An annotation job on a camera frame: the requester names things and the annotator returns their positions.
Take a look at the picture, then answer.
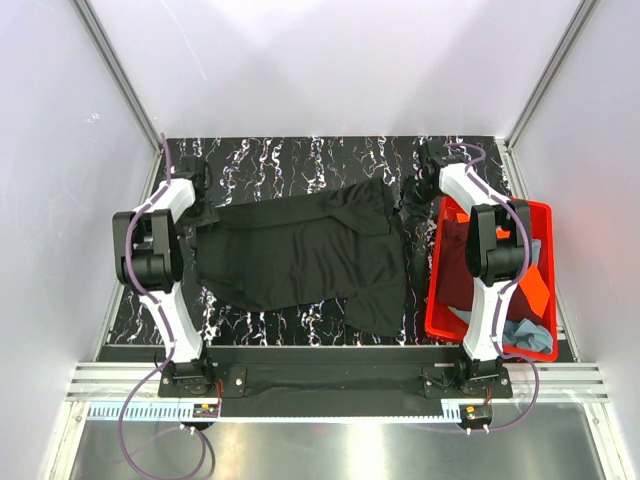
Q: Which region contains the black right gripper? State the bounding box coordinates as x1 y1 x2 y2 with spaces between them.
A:
389 174 440 227

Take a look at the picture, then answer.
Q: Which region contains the black t shirt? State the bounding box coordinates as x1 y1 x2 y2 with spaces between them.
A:
195 177 407 337

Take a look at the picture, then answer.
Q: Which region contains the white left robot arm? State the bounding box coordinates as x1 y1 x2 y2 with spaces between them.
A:
112 157 216 396

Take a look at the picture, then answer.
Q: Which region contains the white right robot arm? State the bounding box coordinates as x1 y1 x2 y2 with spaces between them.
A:
403 140 532 397

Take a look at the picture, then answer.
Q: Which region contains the maroon t shirt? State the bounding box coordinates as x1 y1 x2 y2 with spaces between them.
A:
436 220 474 312

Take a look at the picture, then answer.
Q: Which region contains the orange t shirt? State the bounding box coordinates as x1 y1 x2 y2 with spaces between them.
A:
454 211 551 317

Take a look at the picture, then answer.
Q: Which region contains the red plastic bin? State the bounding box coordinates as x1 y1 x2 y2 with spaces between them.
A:
425 197 558 362

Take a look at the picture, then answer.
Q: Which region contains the light blue t shirt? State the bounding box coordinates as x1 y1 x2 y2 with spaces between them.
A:
447 239 554 354

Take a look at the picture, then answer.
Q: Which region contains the right orange connector box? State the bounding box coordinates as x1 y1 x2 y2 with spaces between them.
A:
461 405 493 423

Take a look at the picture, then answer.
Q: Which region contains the orange connector box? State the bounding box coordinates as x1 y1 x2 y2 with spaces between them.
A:
192 403 220 419
461 405 493 423

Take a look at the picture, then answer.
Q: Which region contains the left orange connector box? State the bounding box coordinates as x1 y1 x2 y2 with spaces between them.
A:
192 403 220 419

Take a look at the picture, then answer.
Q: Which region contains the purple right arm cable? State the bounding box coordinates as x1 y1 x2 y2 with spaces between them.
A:
414 142 540 435

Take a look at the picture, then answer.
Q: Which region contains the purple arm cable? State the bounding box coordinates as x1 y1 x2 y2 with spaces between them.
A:
414 142 540 435
117 132 214 480

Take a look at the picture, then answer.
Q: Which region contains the right aluminium corner post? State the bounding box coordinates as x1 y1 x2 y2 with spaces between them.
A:
504 0 604 149

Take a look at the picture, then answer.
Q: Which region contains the aluminium corner post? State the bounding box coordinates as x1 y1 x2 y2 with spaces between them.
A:
504 0 604 149
70 0 161 152

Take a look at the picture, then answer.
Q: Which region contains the left aluminium corner post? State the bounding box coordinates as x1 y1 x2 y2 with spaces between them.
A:
70 0 161 152

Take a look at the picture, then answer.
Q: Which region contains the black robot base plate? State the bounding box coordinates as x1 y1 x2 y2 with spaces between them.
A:
158 344 512 419

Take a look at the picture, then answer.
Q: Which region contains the white slotted cable duct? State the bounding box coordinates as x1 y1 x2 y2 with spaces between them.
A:
88 399 461 424

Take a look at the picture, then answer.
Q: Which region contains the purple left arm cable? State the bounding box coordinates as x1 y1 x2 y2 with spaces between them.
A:
117 132 214 480

